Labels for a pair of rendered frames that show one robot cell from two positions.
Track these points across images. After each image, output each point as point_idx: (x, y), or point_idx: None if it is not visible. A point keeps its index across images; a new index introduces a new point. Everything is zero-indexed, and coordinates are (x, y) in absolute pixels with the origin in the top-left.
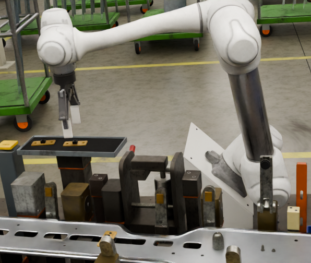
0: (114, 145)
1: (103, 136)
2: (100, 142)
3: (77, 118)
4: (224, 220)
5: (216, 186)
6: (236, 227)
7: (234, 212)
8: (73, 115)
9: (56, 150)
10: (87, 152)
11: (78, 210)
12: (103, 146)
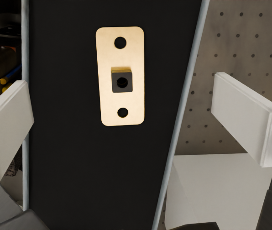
0: (99, 216)
1: (170, 171)
2: (125, 170)
3: (223, 112)
4: (169, 202)
5: None
6: (165, 208)
7: (170, 223)
8: (235, 104)
9: (50, 9)
10: (22, 156)
11: None
12: (86, 187)
